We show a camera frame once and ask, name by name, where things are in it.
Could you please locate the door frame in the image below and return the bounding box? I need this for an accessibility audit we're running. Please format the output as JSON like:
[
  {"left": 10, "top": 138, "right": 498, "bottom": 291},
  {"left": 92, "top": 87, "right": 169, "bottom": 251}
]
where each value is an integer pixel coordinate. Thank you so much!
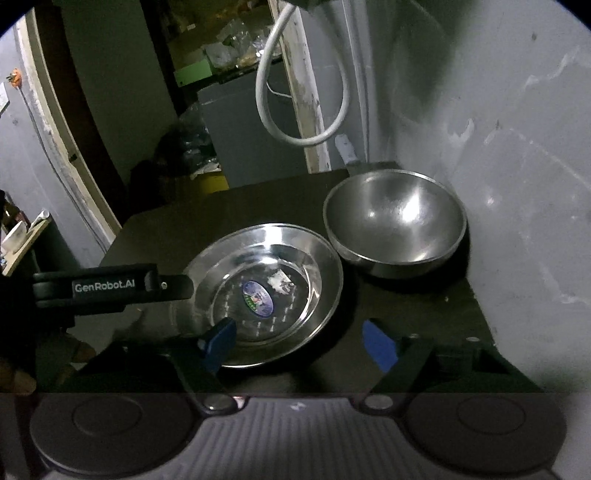
[{"left": 25, "top": 7, "right": 123, "bottom": 232}]

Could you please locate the white hose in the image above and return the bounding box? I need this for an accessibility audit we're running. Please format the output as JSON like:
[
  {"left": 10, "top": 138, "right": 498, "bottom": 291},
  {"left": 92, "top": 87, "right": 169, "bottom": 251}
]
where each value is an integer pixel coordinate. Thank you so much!
[{"left": 255, "top": 4, "right": 351, "bottom": 147}]

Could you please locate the small white bowl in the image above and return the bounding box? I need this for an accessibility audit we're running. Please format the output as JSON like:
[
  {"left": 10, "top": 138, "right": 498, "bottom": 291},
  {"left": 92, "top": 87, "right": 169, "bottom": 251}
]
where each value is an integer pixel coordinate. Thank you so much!
[{"left": 1, "top": 220, "right": 29, "bottom": 252}]

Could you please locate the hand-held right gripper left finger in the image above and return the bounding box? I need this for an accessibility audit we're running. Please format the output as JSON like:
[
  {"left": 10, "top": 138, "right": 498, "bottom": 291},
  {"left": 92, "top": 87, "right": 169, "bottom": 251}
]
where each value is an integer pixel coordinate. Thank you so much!
[{"left": 99, "top": 318, "right": 241, "bottom": 416}]

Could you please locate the steel plate with sticker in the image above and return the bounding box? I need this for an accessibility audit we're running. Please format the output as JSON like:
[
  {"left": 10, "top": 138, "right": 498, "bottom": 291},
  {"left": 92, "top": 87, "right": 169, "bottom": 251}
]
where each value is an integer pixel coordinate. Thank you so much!
[{"left": 170, "top": 223, "right": 345, "bottom": 369}]

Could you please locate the side shelf with bottles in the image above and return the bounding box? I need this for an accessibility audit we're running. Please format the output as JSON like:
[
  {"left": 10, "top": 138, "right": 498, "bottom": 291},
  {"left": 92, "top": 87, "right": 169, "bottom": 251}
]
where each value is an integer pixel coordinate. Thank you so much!
[{"left": 0, "top": 210, "right": 51, "bottom": 278}]

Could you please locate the large steel bowl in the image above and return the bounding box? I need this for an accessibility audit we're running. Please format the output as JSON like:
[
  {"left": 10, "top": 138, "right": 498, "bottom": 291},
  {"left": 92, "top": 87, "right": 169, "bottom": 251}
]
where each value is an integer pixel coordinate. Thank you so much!
[{"left": 322, "top": 170, "right": 468, "bottom": 280}]

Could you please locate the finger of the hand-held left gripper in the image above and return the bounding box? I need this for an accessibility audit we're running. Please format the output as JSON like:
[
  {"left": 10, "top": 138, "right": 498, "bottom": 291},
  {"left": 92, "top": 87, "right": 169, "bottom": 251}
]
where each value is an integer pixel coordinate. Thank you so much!
[{"left": 156, "top": 274, "right": 195, "bottom": 302}]

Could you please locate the grey cabinet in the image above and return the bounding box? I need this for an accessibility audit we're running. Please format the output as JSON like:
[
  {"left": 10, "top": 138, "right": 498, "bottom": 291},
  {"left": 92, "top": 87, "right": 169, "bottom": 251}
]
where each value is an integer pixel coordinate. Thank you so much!
[{"left": 198, "top": 60, "right": 308, "bottom": 189}]

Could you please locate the black wall cable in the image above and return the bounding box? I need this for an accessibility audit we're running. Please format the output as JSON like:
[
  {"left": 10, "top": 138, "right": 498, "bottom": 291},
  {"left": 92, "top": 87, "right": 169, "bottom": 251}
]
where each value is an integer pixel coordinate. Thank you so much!
[{"left": 16, "top": 85, "right": 109, "bottom": 252}]

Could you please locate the green box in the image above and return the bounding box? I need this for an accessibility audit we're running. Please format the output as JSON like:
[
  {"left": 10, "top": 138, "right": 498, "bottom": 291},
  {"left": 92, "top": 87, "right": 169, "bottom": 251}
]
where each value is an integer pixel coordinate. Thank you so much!
[{"left": 174, "top": 62, "right": 213, "bottom": 88}]

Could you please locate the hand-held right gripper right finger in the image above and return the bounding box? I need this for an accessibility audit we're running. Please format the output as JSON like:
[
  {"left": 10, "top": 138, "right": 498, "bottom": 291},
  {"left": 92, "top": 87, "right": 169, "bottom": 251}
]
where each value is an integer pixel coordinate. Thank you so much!
[{"left": 362, "top": 318, "right": 525, "bottom": 412}]

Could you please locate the black plastic bag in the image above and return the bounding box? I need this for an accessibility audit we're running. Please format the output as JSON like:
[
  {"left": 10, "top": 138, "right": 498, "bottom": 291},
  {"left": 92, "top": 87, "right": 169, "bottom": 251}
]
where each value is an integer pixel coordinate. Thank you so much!
[{"left": 130, "top": 108, "right": 222, "bottom": 185}]

